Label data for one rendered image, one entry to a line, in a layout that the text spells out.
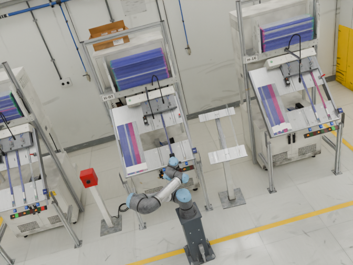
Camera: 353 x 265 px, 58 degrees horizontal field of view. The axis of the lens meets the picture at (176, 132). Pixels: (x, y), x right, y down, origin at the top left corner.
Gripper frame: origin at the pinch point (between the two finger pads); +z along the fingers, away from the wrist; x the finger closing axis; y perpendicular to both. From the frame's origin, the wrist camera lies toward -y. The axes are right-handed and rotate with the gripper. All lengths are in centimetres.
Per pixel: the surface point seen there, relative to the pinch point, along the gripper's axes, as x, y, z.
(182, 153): 10.0, -10.6, 9.6
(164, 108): 4, -57, 4
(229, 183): 50, 26, 46
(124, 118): -36, -60, 10
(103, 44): -37, -132, -12
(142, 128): -22, -46, 10
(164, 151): -6.1, -16.8, 9.9
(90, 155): -121, -78, 178
